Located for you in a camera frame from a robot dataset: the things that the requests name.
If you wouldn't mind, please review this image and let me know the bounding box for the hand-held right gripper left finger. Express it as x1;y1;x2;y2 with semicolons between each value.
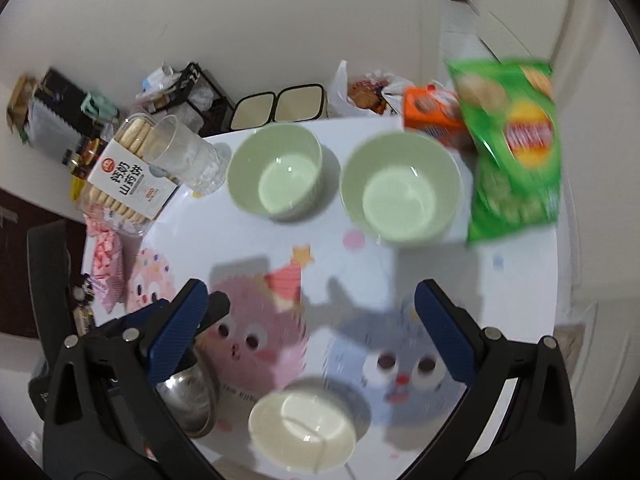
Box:
42;279;221;480

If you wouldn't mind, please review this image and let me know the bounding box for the yellow black tool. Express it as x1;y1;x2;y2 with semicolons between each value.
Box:
74;307;96;336

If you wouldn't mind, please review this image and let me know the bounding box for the clear biscuit box white label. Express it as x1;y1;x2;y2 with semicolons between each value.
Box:
75;112;183;238

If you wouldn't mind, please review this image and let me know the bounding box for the tissue packet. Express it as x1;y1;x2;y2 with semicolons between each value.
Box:
135;62;178;106

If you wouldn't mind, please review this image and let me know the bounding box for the white door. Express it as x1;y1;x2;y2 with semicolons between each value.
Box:
465;0;601;86

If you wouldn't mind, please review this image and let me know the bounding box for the pink strawberry snack bag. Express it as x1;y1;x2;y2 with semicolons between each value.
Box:
90;232;128;311

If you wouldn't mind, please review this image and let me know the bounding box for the white plastic food bag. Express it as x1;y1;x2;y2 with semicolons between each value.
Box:
327;60;416;120

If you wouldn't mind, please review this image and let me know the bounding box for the white double compartment bin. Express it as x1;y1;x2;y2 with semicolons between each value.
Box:
229;83;328;130

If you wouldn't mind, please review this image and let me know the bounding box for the green ribbed ceramic bowl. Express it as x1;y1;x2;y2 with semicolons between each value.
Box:
226;124;323;222
339;131;463;246

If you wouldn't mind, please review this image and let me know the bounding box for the black wire rack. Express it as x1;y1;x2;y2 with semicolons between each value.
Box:
152;62;236;136

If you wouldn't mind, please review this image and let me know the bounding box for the cartoon printed tablecloth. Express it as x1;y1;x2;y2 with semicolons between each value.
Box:
80;115;561;480

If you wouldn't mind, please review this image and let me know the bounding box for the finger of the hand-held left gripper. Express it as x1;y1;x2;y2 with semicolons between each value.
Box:
94;299;172;342
192;291;232;336

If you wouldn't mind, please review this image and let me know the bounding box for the green potato chips bag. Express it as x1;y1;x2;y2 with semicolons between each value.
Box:
445;58;562;246

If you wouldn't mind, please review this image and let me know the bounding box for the orange biscuit box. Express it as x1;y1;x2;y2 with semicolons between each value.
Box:
402;85;468;148

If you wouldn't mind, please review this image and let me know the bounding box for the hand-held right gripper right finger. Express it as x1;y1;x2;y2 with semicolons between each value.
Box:
414;279;588;480

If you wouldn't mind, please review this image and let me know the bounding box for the black bag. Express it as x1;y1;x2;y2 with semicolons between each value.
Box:
40;66;96;111

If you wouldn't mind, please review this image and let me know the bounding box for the small pink snack bag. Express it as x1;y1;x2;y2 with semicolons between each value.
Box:
85;215;116;236

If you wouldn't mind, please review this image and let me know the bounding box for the cream white ceramic bowl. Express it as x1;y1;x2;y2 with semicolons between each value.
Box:
247;391;357;476

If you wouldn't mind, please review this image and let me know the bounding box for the brown paper bag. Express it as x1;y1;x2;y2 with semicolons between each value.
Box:
6;75;41;133

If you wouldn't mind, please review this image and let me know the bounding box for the clear glass cup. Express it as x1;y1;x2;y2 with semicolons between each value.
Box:
147;114;228;196

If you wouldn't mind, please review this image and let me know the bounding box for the dark capped drink bottle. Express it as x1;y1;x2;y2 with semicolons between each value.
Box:
62;136;111;180

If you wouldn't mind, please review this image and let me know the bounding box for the large stainless steel bowl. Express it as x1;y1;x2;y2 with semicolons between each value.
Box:
155;357;221;439

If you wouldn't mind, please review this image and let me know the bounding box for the green clip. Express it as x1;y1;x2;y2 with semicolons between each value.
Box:
82;91;118;120

